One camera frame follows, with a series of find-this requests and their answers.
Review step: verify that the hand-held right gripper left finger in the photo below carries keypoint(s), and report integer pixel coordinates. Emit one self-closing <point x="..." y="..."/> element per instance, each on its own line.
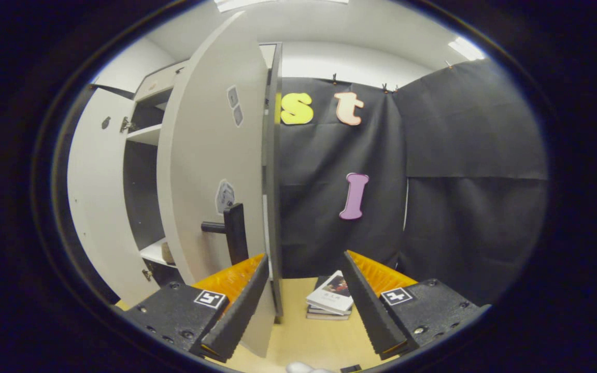
<point x="241" y="316"/>

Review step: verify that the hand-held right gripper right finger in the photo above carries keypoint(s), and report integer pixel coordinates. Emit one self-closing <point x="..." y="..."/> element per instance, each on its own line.
<point x="368" y="311"/>

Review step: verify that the white cabinet door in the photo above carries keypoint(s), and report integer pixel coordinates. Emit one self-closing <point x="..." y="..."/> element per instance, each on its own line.
<point x="205" y="155"/>
<point x="96" y="197"/>

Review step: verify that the white shoe cabinet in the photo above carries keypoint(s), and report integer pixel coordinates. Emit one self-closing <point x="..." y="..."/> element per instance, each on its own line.
<point x="145" y="135"/>

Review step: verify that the white book with portrait cover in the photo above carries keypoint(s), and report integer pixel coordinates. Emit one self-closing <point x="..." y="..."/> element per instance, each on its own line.
<point x="329" y="298"/>

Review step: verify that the dark book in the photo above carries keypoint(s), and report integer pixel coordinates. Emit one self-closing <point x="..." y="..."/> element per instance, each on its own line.
<point x="324" y="311"/>

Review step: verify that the pale book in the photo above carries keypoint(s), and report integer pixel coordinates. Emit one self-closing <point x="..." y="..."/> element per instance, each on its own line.
<point x="324" y="317"/>

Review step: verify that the small black box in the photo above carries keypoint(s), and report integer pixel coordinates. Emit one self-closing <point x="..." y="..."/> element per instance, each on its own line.
<point x="350" y="369"/>

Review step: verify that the black backdrop cloth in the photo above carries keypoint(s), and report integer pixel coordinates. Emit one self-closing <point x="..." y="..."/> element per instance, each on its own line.
<point x="459" y="233"/>

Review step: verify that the small ceiling light panel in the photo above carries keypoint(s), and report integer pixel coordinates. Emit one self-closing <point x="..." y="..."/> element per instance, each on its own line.
<point x="465" y="48"/>

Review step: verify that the large ceiling light panel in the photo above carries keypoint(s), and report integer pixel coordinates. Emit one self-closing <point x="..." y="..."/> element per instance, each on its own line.
<point x="278" y="4"/>

